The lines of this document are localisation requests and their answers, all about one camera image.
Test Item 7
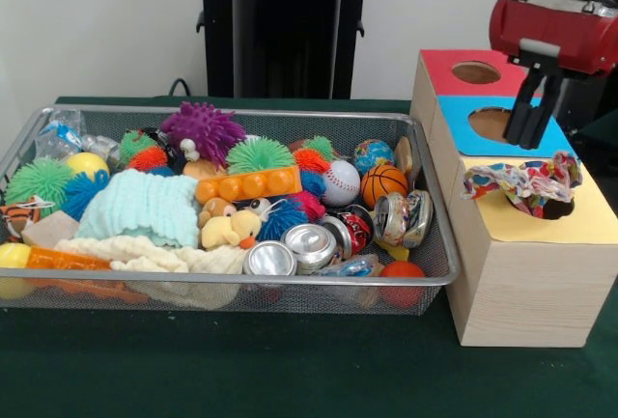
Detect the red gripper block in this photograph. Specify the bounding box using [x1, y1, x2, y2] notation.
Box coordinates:
[488, 0, 618, 151]

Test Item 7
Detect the multicolour dotted wrapper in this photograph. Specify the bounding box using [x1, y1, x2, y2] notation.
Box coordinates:
[461, 150, 584, 219]

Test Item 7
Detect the wooden box with three holes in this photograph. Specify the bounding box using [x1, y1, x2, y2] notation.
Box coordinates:
[409, 48, 618, 348]

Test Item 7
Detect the black upright panel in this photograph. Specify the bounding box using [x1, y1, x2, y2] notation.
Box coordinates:
[554, 70, 618, 139]

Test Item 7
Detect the green cloth side table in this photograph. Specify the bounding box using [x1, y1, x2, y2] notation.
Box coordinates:
[574, 108, 618, 149]

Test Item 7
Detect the small basketball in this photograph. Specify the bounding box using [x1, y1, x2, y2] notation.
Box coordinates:
[360, 164, 410, 209]

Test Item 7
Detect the silver drink can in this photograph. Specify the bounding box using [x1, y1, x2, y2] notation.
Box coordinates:
[374, 188, 435, 250]

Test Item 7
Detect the small baseball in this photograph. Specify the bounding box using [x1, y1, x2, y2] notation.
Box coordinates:
[321, 159, 362, 207]

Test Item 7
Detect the red-orange ball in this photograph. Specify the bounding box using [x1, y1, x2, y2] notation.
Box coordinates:
[379, 260, 427, 308]

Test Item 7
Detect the bright green spiky ball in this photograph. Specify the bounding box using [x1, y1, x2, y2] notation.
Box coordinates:
[225, 135, 296, 174]

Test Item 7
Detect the orange toy building brick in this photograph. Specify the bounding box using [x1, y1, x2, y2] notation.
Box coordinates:
[195, 164, 304, 206]

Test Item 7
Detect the yellow plush duck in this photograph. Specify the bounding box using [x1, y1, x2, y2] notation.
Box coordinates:
[200, 209, 265, 251]

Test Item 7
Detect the purple spiky toy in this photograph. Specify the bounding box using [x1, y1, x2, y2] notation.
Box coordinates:
[160, 101, 246, 168]

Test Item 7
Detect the dark green table cloth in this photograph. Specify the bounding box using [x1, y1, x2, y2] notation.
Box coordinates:
[0, 95, 618, 418]

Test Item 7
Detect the mint green cloth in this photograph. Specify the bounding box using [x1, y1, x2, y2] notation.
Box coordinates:
[75, 169, 200, 249]

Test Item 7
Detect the blue spiky ball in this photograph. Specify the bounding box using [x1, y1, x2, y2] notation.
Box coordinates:
[62, 169, 111, 221]

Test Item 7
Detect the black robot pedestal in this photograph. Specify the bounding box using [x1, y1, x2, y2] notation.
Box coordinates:
[185, 0, 390, 99]

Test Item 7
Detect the shallow wire mesh bin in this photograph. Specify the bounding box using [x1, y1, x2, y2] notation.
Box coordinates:
[0, 104, 461, 317]

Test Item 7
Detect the black cable loop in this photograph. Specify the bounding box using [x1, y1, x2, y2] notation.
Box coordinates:
[168, 77, 193, 98]

